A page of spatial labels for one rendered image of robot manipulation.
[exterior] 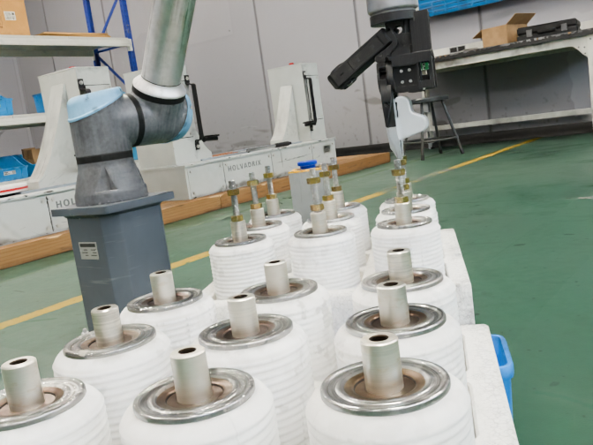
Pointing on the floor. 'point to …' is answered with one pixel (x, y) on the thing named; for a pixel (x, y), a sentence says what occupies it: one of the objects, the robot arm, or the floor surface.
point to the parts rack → (58, 46)
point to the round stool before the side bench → (434, 125)
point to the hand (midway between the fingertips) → (394, 150)
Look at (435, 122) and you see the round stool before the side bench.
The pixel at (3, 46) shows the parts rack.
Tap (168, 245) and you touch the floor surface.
